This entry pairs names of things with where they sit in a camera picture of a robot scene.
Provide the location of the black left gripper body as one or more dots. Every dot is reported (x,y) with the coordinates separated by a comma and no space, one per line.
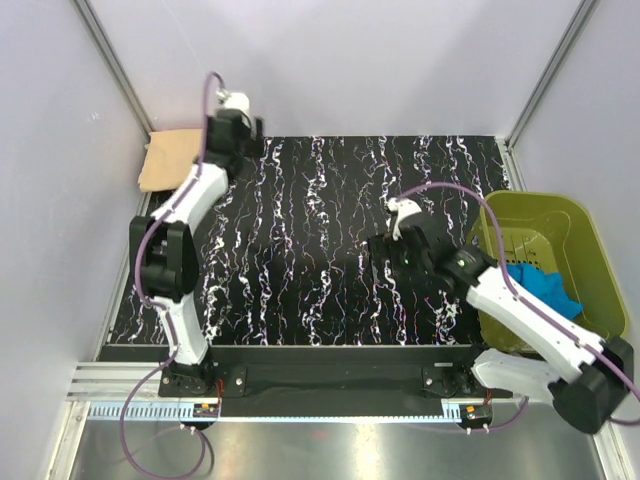
(252,148)

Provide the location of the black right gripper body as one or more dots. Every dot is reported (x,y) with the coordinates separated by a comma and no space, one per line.
(406,265)

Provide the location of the beige t shirt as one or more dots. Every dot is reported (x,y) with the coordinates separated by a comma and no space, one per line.
(169,157)

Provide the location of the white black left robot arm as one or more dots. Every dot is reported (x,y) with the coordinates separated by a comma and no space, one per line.
(163,257)

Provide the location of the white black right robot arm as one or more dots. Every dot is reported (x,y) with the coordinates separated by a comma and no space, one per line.
(582,376)

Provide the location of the blue t shirt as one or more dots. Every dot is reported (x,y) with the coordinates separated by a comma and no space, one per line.
(549,288)

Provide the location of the olive green plastic bin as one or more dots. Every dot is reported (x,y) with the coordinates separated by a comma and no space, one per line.
(556,234)

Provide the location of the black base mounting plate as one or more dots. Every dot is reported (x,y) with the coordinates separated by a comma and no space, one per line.
(460,357)

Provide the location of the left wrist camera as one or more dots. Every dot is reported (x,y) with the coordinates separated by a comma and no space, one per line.
(233,100)

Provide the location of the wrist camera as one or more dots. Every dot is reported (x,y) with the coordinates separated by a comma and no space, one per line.
(400,210)
(233,100)

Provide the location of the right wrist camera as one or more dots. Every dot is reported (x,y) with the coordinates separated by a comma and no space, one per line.
(400,210)

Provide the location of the left aluminium corner post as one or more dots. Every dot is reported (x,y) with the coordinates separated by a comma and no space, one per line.
(109,56)

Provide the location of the aluminium corner post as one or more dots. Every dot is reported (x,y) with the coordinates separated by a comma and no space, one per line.
(109,56)
(578,22)

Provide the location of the right aluminium corner post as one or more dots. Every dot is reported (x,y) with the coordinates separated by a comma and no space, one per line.
(578,22)

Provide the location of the aluminium frame rail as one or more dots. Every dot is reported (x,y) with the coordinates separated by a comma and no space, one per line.
(276,393)

